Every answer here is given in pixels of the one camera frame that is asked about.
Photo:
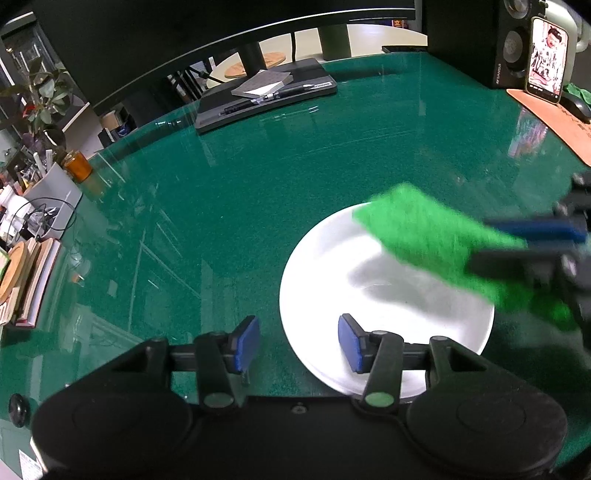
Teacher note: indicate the grey storage box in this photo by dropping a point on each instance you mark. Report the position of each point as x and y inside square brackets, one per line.
[53, 196]

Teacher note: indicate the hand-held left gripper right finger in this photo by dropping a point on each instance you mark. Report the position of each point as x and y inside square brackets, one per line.
[351, 344]

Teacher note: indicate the brown leather mouse pad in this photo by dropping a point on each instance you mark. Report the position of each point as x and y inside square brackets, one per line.
[554, 124]

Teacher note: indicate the potted plant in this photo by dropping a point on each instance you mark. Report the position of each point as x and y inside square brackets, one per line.
[39, 104]

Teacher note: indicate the smartphone with lit screen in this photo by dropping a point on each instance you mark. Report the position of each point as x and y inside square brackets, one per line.
[547, 60]

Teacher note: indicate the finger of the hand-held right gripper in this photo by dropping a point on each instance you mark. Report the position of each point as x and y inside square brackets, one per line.
[508, 264]
[545, 229]

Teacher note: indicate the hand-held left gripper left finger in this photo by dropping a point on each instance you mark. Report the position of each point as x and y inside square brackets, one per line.
[244, 344]

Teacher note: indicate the stack of books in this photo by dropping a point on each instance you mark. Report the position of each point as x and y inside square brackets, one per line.
[41, 281]

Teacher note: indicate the black computer monitor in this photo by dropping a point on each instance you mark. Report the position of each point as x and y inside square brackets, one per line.
[161, 32]

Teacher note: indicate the orange jar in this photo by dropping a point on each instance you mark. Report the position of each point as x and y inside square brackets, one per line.
[79, 165]

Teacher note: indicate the grey notebook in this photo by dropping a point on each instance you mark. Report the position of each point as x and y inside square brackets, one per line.
[261, 84]

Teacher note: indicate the round wooden coaster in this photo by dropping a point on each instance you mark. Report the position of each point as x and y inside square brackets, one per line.
[272, 61]

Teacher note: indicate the round wooden board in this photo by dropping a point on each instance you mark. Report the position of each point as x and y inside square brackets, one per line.
[14, 272]

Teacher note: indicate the green cleaning cloth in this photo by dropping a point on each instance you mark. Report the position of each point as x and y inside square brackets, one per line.
[429, 230]

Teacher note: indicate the black pen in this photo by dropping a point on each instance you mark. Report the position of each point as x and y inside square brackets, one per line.
[240, 107]

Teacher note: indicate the black round knob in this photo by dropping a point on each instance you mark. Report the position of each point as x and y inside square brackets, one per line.
[19, 408]

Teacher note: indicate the green plush toy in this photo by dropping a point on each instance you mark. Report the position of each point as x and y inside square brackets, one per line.
[582, 91]

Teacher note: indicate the black monitor stand base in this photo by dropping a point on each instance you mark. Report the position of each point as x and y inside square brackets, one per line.
[217, 115]

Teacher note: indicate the black computer mouse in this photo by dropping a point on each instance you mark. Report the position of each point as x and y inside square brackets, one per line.
[577, 108]

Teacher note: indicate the black speaker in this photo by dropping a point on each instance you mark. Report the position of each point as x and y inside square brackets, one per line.
[510, 50]

